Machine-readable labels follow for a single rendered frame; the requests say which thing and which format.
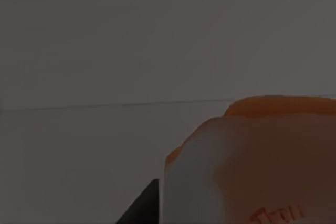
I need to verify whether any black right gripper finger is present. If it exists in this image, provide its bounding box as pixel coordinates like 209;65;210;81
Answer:
115;178;160;224

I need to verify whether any orange and white bottle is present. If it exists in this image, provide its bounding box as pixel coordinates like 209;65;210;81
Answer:
163;94;336;224

